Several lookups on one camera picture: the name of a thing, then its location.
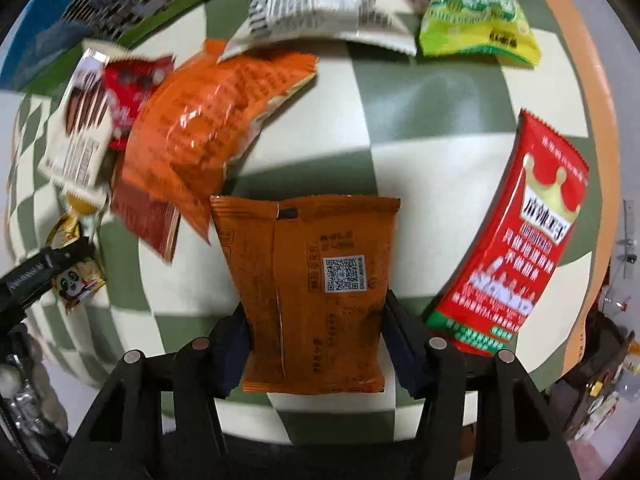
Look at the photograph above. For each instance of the orange snack packet QR code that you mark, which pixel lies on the orange snack packet QR code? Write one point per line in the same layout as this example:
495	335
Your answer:
312	275

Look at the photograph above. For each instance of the white printed snack packet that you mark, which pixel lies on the white printed snack packet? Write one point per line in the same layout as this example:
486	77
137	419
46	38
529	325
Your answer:
364	21

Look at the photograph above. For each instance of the green yellow candy bag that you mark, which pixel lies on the green yellow candy bag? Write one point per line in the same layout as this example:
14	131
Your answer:
496	27

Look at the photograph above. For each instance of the small red triangular packet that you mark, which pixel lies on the small red triangular packet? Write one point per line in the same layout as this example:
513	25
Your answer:
128	84

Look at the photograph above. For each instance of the dark red snack packet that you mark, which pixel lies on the dark red snack packet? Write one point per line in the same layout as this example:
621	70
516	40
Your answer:
153	221

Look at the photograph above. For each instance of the white chocolate stick packet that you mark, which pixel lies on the white chocolate stick packet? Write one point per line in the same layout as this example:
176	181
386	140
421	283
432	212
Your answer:
80	128

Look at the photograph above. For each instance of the crumpled orange snack packet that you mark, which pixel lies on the crumpled orange snack packet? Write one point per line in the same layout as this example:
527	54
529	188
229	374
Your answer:
203	118

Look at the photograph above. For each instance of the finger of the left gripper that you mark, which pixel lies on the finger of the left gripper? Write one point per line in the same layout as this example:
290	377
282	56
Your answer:
32	278

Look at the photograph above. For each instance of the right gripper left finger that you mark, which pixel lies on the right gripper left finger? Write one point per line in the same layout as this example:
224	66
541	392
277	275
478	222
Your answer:
206	370

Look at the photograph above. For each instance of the red crown spicy snack packet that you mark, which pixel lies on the red crown spicy snack packet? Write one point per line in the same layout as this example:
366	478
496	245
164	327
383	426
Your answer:
519	245

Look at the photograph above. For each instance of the cardboard box with blue print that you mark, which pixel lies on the cardboard box with blue print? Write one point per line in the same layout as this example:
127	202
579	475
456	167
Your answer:
51	28

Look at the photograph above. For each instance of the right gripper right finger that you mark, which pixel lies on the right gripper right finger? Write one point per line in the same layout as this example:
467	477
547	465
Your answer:
433	371

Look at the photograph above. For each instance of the gold panda candy packet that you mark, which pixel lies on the gold panda candy packet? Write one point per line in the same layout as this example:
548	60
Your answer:
82	279

